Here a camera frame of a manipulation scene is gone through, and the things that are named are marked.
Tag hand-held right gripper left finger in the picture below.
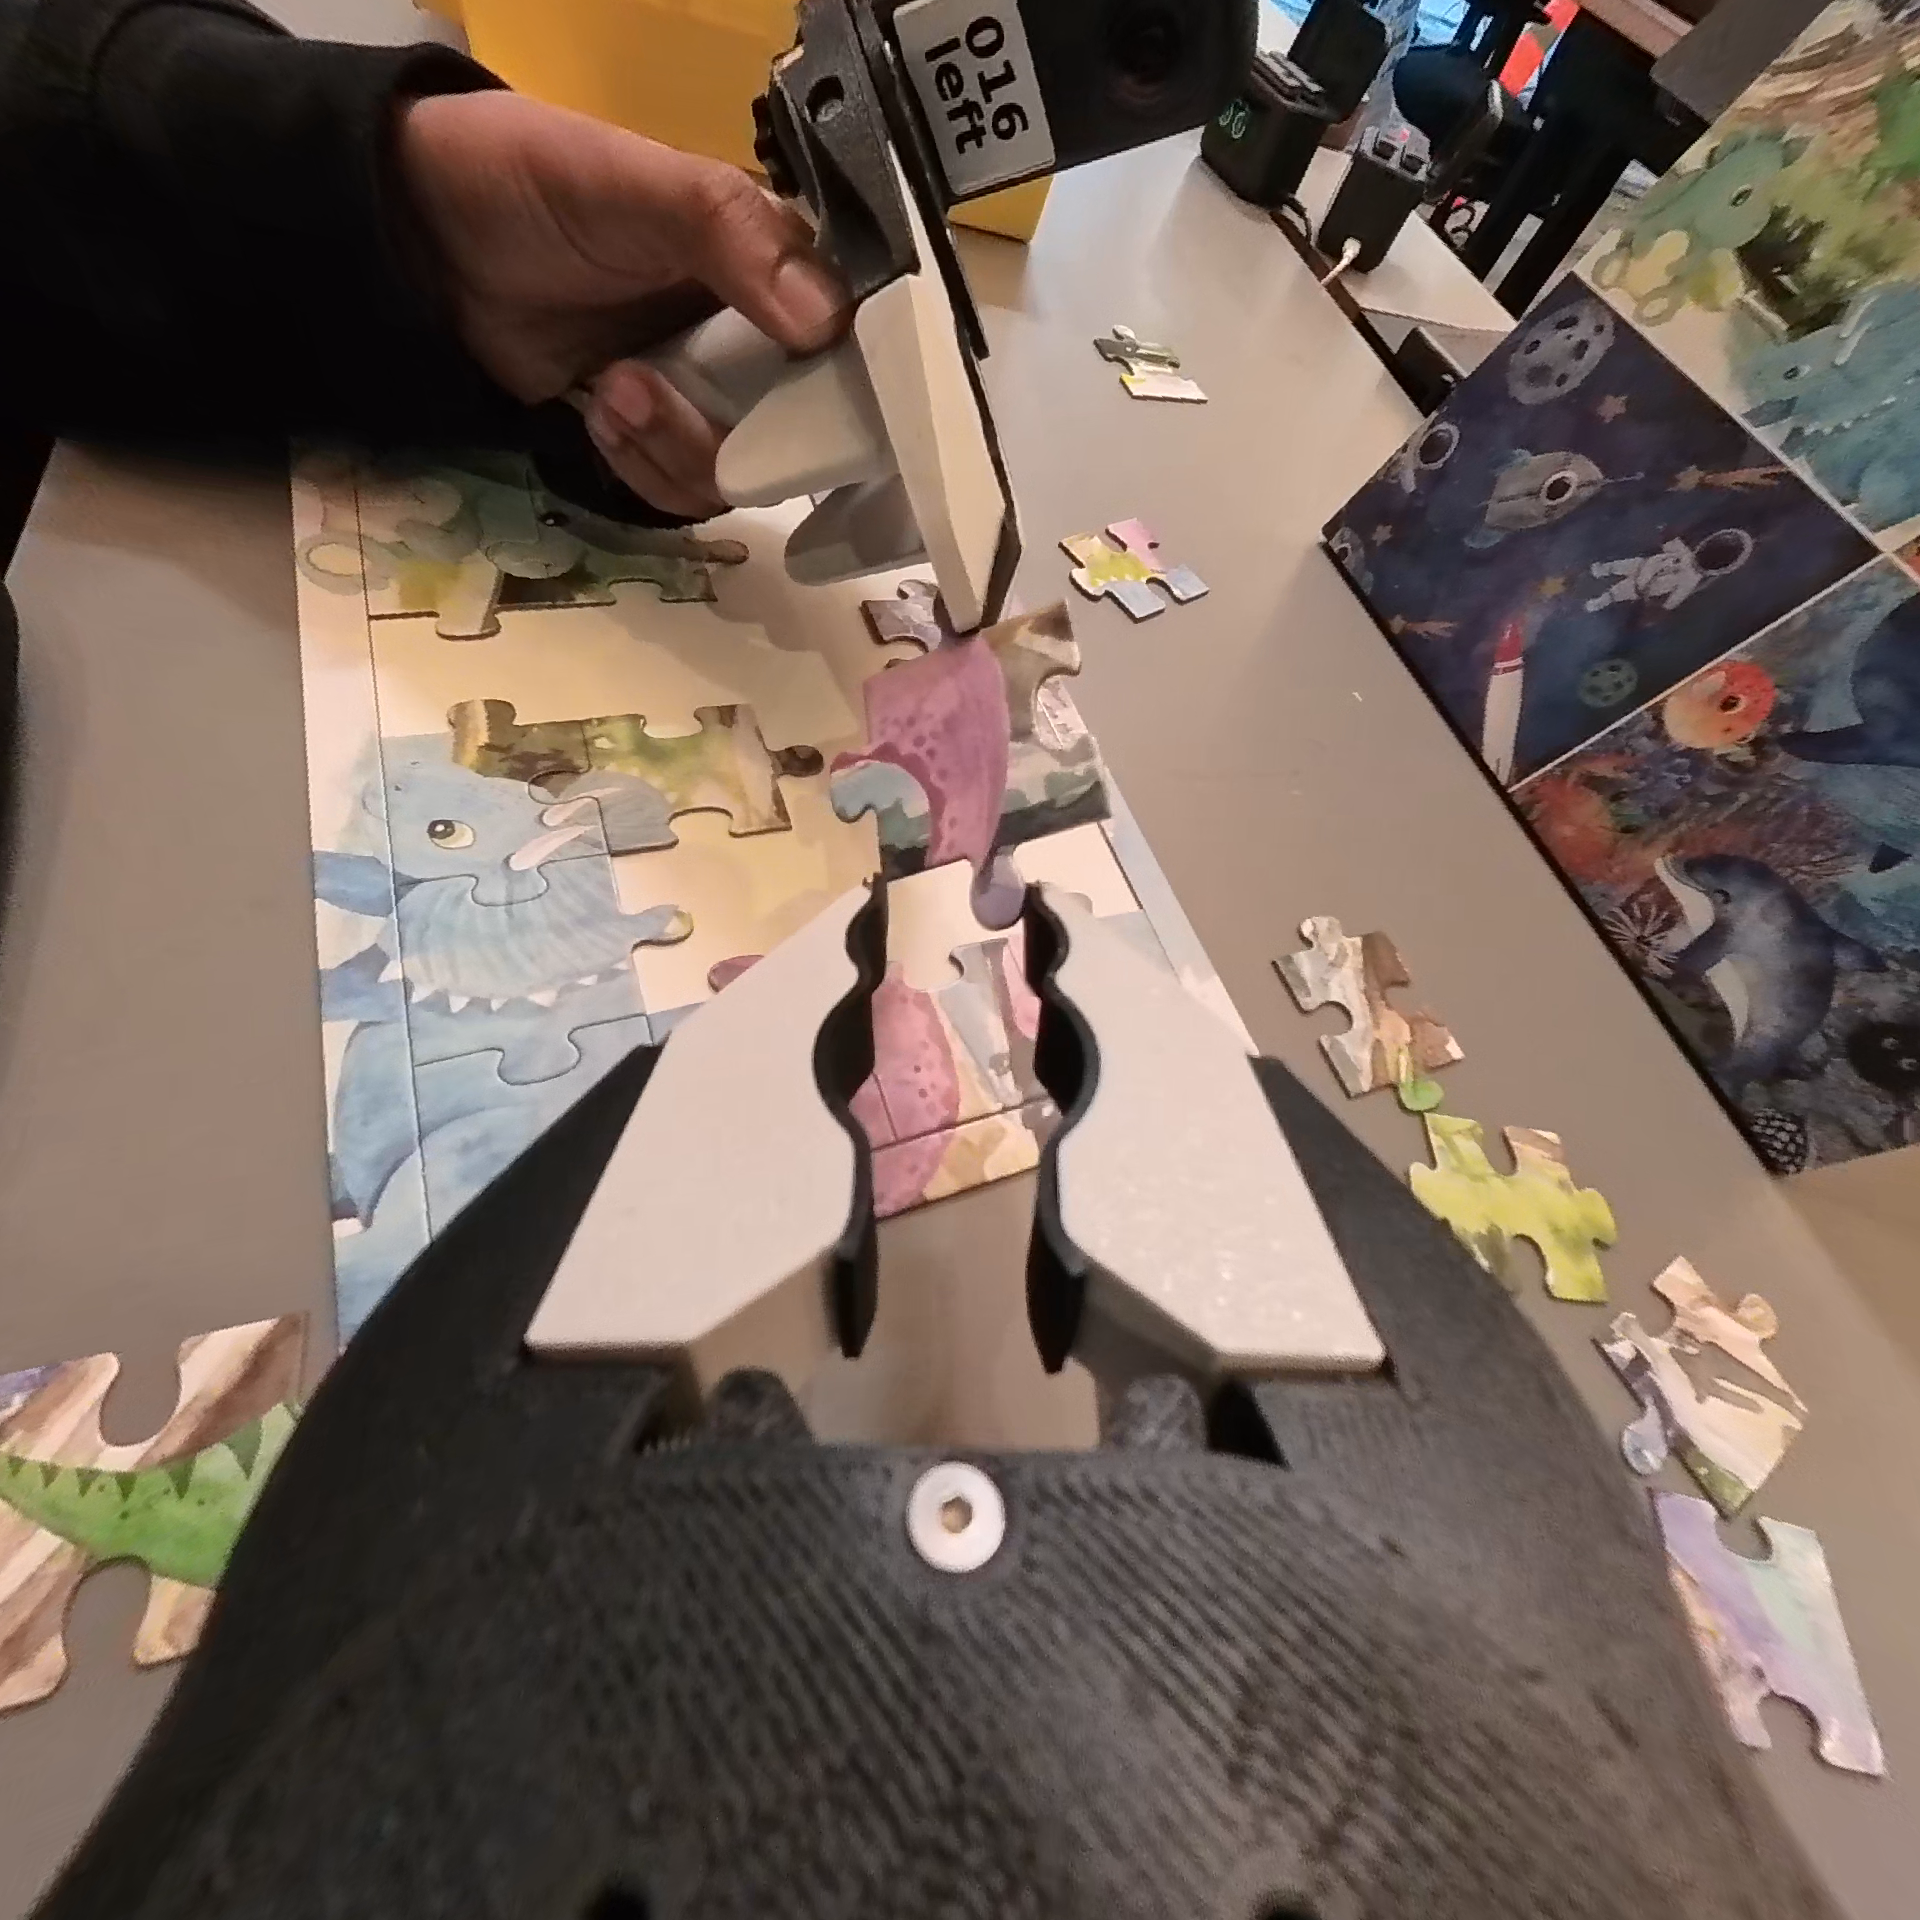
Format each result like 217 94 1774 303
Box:
520 881 888 1370

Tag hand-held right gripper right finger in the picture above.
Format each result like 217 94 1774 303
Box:
1024 881 1388 1380

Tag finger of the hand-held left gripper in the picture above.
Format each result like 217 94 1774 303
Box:
843 226 1024 630

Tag purple dinosaur body puzzle piece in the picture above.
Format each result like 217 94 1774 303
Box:
844 957 976 1217

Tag teal dinosaur puzzle piece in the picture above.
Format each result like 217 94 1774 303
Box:
361 466 751 639

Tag blue triceratops head puzzle piece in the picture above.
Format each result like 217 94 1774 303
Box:
375 728 685 912

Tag green blue puzzle piece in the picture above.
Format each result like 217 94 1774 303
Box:
448 695 829 843

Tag dinosaur puzzle tray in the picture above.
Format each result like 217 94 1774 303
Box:
289 440 1262 1346

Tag person's left forearm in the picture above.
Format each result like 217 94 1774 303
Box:
0 0 528 587

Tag person's left hand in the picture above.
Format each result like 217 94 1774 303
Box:
395 86 854 516

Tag green dinosaur head puzzle piece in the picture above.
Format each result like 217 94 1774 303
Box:
860 577 951 667

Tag light blue white puzzle piece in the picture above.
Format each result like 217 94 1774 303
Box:
1093 323 1208 403

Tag pink yellow blue puzzle piece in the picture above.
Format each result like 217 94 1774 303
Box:
1055 516 1212 621

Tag blue dinosaur body puzzle piece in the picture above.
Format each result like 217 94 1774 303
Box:
322 1004 663 1323

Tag brown grey puzzle piece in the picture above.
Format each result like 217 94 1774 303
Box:
1273 915 1469 1116

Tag green yellow puzzle piece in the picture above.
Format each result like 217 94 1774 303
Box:
1410 1113 1620 1307

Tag yellow plastic bin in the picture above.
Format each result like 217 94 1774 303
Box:
455 0 1052 242

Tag pink dinosaur head puzzle piece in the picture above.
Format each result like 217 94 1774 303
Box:
957 825 1160 1113

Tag black display device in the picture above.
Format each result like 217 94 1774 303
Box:
1199 0 1388 202

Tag black charger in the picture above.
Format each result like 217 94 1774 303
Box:
1314 129 1446 272

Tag peach purple puzzle piece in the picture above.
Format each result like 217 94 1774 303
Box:
1596 1253 1812 1517

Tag storage shelves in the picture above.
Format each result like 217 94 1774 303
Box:
1353 0 1712 289

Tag green dinosaur brown puzzle piece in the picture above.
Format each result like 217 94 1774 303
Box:
0 1312 313 1715

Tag purple blue puzzle piece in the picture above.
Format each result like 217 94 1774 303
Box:
1649 1488 1886 1782

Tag illustrated puzzle box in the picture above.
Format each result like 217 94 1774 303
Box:
1319 0 1920 1177

